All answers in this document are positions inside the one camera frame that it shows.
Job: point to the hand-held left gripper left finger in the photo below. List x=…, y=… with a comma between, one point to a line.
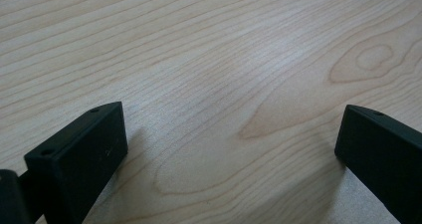
x=79, y=161

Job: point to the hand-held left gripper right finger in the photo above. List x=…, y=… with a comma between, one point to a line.
x=381, y=154

